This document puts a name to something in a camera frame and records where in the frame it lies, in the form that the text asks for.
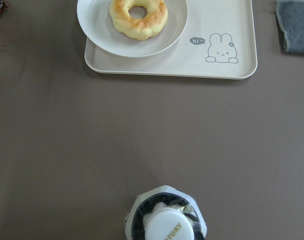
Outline cream tray with bunny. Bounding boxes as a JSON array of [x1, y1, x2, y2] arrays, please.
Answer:
[[84, 0, 258, 79]]

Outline glazed donut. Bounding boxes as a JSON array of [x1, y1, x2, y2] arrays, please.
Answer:
[[109, 0, 168, 41]]

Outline grey folded cloth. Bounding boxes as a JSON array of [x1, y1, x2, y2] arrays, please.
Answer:
[[276, 0, 304, 54]]

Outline tea bottle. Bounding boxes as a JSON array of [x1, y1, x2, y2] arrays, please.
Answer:
[[125, 185, 207, 240]]

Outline white round plate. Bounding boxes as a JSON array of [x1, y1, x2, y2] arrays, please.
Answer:
[[77, 0, 188, 58]]

